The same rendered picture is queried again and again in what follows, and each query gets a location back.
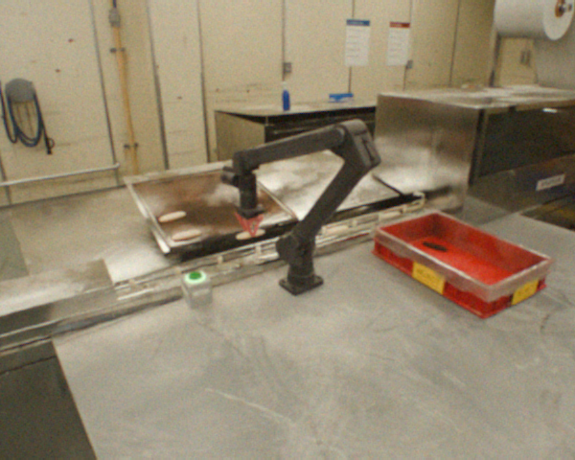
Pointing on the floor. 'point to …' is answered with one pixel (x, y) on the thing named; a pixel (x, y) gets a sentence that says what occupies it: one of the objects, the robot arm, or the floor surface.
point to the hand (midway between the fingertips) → (249, 232)
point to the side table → (349, 367)
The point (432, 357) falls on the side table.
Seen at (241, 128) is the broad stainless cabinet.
